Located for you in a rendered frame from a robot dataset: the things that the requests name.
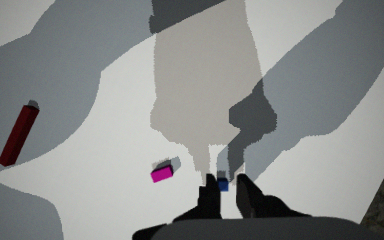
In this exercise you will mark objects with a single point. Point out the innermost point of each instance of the dark red rod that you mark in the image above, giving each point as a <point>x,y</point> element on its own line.
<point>18,135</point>

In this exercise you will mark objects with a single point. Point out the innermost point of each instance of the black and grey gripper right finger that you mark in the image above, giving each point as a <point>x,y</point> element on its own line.
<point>252,203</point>

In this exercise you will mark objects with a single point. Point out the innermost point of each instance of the small magenta block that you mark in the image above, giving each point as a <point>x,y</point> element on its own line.
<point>162,173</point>

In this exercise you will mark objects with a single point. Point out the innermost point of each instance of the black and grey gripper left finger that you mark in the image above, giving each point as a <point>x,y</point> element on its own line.
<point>208,207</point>

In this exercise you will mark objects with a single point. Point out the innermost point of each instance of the small blue cube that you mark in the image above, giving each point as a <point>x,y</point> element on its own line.
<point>223,184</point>

